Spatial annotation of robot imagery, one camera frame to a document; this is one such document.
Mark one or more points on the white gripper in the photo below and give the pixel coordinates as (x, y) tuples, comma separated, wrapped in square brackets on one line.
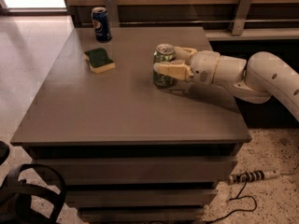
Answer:
[(204, 66)]

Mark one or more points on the green soda can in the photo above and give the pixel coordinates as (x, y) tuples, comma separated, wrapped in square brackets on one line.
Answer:
[(163, 53)]

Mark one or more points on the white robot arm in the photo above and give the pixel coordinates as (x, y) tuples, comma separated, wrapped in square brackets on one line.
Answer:
[(254, 80)]

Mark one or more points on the blue Pepsi can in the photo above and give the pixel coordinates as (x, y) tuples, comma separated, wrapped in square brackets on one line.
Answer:
[(101, 24)]

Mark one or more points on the green and yellow sponge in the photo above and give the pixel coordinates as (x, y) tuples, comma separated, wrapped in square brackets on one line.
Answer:
[(98, 60)]

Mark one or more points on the grey drawer cabinet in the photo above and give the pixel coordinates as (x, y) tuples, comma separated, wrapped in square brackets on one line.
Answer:
[(127, 150)]

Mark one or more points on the white power strip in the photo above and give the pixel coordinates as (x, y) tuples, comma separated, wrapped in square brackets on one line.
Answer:
[(252, 176)]

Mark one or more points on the black office chair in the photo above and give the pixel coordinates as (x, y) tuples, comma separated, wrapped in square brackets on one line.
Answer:
[(16, 197)]

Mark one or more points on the grey wall shelf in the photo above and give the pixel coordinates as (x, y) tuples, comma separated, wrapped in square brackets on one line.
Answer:
[(254, 34)]

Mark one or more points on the right metal bracket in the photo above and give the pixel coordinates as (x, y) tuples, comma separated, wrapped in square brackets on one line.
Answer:
[(241, 13)]

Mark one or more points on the metal bracket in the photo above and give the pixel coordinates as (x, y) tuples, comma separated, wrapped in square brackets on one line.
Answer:
[(113, 13), (241, 13)]

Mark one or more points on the left metal bracket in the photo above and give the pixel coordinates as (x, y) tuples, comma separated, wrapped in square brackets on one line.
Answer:
[(113, 13)]

